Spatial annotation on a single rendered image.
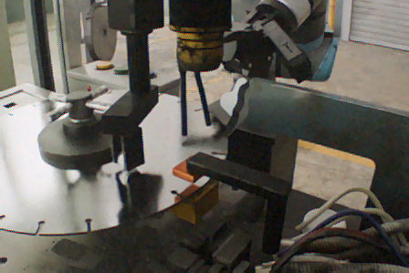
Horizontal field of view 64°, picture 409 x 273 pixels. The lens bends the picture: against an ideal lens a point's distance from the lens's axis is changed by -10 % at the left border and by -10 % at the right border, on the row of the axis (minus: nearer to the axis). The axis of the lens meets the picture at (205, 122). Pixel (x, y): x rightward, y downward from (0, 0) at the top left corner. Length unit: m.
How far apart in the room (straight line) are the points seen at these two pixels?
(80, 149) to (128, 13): 0.15
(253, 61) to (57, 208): 0.35
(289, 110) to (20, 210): 0.31
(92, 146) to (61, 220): 0.11
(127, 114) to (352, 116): 0.25
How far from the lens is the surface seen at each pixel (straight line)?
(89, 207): 0.32
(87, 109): 0.40
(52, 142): 0.41
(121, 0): 0.33
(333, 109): 0.43
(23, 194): 0.35
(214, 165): 0.30
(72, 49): 0.94
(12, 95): 0.81
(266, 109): 0.46
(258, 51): 0.54
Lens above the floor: 1.14
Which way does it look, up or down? 25 degrees down
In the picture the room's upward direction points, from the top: straight up
